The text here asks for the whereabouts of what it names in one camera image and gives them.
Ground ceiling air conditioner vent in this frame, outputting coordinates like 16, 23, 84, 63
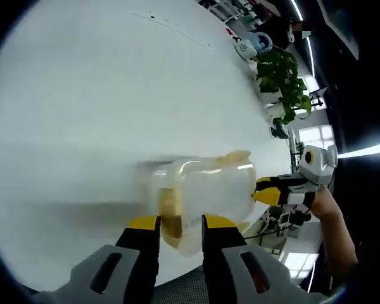
317, 0, 361, 60

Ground blue and white appliance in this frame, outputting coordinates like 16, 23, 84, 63
251, 31, 274, 53

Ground white device with cable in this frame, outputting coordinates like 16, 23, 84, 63
259, 203, 312, 238

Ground long ceiling light strip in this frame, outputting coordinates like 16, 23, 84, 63
292, 0, 317, 77

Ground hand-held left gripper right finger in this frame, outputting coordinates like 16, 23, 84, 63
201, 214, 327, 304

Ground dark desk object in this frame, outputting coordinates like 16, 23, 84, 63
269, 117, 289, 139

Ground curved ceiling light strip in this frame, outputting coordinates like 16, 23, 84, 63
338, 141, 380, 158

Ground white shelf with boxes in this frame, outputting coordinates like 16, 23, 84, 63
198, 0, 283, 25

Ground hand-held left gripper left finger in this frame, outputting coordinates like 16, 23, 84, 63
34, 215, 162, 304

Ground white printed mug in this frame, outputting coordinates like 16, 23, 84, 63
235, 39, 258, 60

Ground red small items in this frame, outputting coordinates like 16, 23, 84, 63
225, 27, 242, 44

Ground bright window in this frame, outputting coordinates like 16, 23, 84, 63
298, 124, 335, 150

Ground green potted plant white pot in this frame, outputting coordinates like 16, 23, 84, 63
255, 46, 314, 125

